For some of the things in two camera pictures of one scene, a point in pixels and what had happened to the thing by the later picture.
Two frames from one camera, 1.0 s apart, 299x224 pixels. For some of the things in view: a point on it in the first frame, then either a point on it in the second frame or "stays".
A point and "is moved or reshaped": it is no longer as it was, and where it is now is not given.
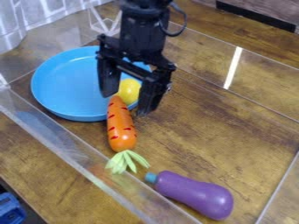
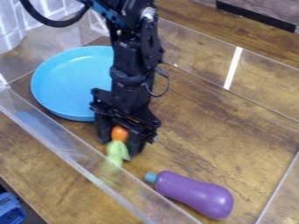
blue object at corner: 12,213 stays
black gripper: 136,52 → 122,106
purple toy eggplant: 205,198 stays
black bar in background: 247,13 stays
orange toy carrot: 121,135 is moved or reshaped
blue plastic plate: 64,81 stays
